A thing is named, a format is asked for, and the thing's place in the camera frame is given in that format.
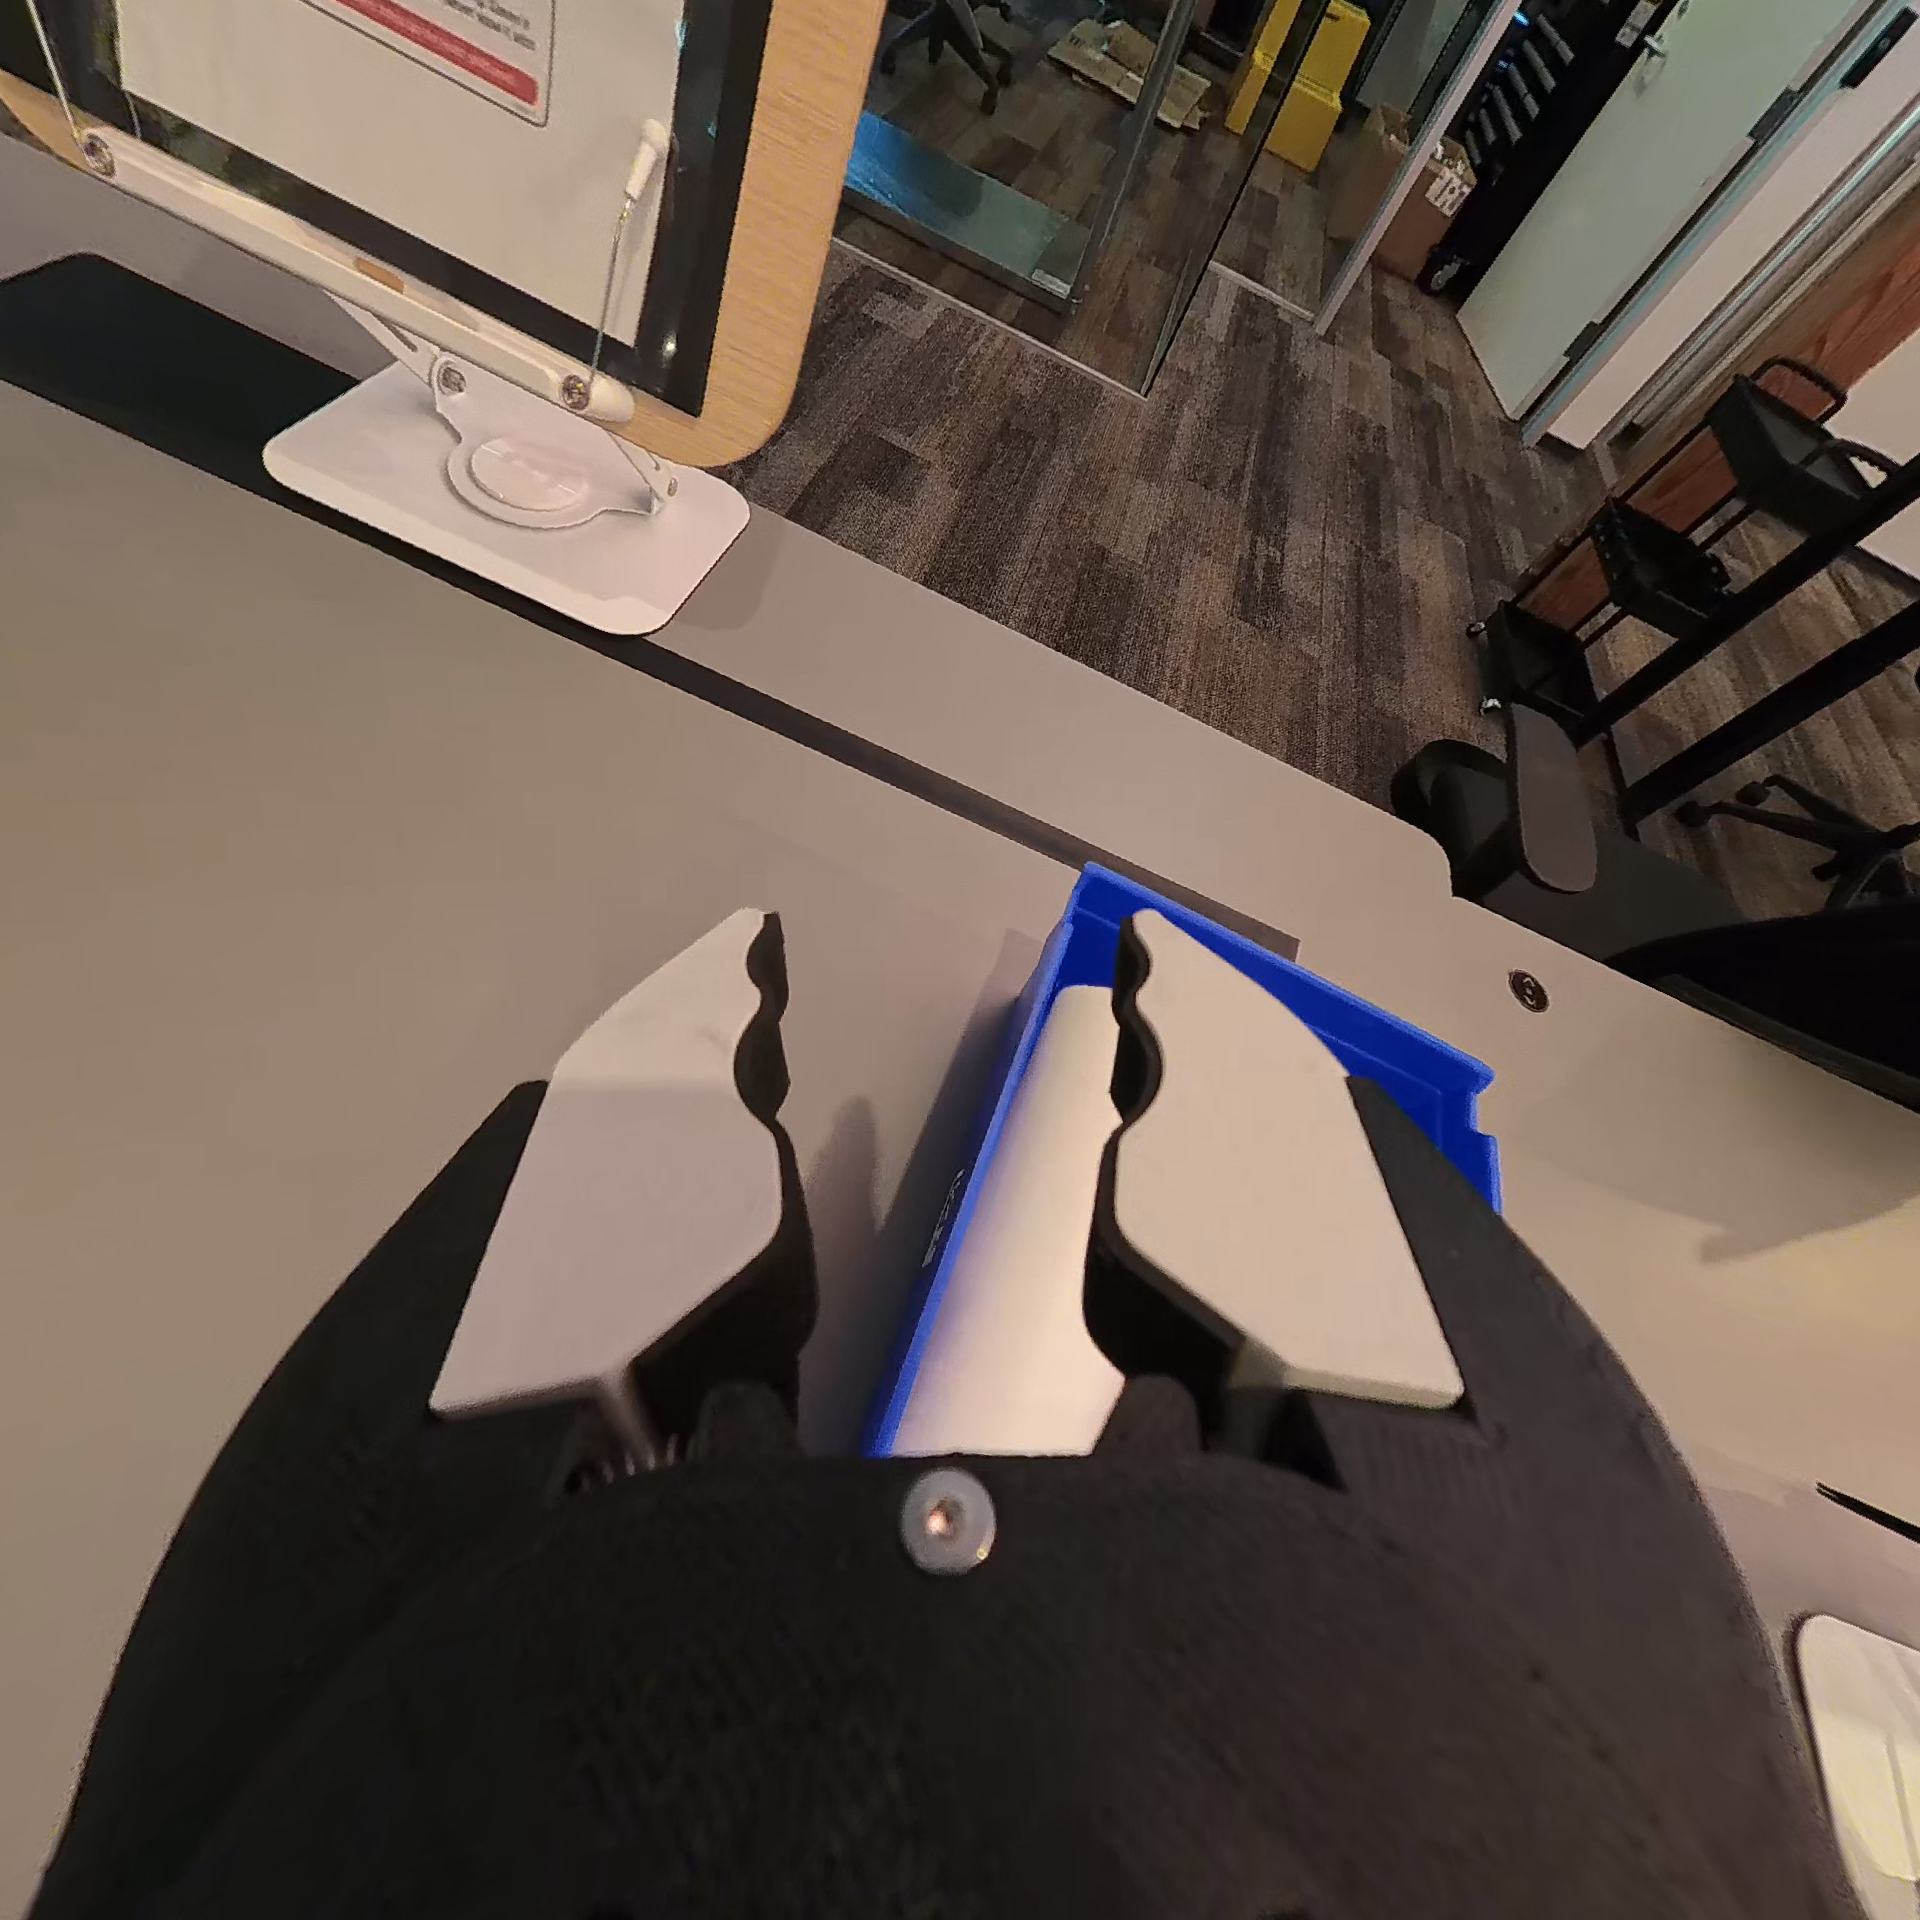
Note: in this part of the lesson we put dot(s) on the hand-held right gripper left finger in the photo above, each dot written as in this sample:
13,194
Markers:
630,1184

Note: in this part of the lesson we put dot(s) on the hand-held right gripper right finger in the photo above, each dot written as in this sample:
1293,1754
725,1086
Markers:
1277,1201

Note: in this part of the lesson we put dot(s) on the white cylindrical roll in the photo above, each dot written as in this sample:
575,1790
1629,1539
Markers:
1020,1231

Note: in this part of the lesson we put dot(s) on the blue plastic bin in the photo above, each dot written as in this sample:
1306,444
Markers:
983,1108

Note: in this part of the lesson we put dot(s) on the silver desk grommet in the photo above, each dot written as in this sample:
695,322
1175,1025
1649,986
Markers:
1529,990

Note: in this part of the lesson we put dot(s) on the grey desk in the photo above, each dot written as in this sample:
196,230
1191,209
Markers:
377,840

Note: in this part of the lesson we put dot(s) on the black office chair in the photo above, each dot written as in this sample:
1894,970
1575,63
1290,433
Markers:
1546,810

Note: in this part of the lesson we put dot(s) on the white document stand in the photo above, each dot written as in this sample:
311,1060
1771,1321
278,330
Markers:
599,556

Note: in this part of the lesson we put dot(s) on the white rounded device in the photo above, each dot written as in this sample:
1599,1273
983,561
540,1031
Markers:
1869,1756

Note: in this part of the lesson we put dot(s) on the light wood panel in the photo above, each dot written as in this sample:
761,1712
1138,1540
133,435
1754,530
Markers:
797,299

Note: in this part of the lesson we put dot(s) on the black utility cart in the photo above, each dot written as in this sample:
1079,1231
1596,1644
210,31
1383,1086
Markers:
1786,435

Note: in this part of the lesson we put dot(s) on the cardboard box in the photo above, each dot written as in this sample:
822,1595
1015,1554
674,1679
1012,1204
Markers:
1395,194

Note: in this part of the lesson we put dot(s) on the white door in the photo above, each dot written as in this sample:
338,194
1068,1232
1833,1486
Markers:
1621,194

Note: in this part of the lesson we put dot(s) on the white instruction sheet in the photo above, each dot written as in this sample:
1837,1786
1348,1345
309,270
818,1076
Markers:
377,148

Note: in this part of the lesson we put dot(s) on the black storage rack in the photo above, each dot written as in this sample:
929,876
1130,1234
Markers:
1531,105

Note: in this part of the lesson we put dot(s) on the yellow box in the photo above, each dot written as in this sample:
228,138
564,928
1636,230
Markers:
1299,75

